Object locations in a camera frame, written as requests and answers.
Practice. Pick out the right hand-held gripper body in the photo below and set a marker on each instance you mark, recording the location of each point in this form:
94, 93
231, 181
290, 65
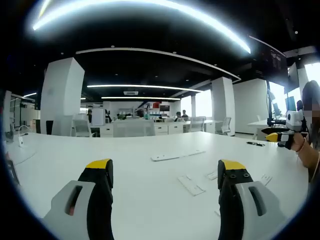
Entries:
295, 120

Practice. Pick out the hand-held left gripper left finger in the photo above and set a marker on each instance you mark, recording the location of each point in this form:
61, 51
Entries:
62, 220

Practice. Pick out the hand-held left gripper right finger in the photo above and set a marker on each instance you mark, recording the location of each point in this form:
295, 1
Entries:
267, 225

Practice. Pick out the white socket holder cover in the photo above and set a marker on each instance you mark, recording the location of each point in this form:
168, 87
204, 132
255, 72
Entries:
266, 179

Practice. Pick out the white socket holder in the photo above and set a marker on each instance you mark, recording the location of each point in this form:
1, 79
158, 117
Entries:
191, 185

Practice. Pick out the person's right hand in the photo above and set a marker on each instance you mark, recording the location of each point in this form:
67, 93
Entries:
300, 142

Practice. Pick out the black pen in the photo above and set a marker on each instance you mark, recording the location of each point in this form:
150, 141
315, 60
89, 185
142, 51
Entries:
255, 143

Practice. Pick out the white office chair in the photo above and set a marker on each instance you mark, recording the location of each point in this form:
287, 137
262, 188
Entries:
82, 127
226, 126
197, 124

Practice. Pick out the narrow white pillar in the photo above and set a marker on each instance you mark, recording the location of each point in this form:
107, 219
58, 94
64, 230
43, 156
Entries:
222, 105

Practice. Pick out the large dark hanging screen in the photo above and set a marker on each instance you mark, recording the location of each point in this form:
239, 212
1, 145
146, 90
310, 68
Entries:
271, 62

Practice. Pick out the dark flat device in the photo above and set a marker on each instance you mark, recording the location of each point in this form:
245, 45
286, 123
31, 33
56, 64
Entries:
13, 172

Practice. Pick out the white charger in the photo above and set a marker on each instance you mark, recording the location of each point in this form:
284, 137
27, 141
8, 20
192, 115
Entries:
21, 141

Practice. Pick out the white drawer cabinet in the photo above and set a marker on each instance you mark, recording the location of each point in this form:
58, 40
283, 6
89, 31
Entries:
175, 128
161, 130

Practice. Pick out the white partition panel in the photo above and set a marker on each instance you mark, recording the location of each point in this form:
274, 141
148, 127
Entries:
98, 117

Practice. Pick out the wide white mesh chair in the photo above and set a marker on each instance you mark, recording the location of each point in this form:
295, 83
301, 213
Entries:
133, 128

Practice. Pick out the wide white pillar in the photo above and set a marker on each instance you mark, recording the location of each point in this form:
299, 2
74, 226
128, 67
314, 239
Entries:
62, 95

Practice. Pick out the straight ceiling light strip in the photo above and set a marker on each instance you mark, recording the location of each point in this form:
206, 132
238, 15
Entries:
140, 97
140, 86

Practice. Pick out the ceiling air vent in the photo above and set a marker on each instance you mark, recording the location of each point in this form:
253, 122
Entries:
130, 93

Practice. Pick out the long curved ceiling light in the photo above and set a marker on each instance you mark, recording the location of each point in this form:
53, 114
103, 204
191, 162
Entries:
175, 10

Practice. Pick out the thin white plastic frame piece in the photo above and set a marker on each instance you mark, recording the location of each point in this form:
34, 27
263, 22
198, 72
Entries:
212, 175

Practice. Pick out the long white plastic rail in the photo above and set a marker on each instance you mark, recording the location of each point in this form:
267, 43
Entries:
175, 155

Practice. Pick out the wall television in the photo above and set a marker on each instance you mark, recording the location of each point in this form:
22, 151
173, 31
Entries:
165, 108

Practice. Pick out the red wall sign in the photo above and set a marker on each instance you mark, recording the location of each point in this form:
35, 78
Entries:
156, 105

